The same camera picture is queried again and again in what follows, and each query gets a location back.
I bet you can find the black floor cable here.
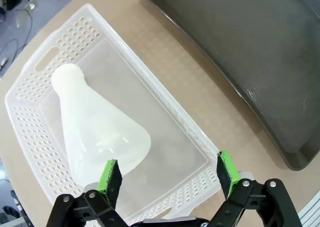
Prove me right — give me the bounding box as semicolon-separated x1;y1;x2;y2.
0;1;35;63

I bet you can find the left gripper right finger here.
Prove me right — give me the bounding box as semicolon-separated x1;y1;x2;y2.
208;150;303;227

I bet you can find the dark brown serving tray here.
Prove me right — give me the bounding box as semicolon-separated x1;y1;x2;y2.
138;0;320;172

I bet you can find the aluminium frame profile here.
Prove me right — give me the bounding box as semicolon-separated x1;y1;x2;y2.
298;194;320;227

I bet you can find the white perforated plastic basket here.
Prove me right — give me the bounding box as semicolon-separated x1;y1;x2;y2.
4;3;223;225

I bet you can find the translucent white conical flask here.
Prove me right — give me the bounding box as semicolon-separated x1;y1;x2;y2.
50;63;152;188

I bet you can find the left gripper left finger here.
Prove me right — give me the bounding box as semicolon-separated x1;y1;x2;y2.
46;158;126;227

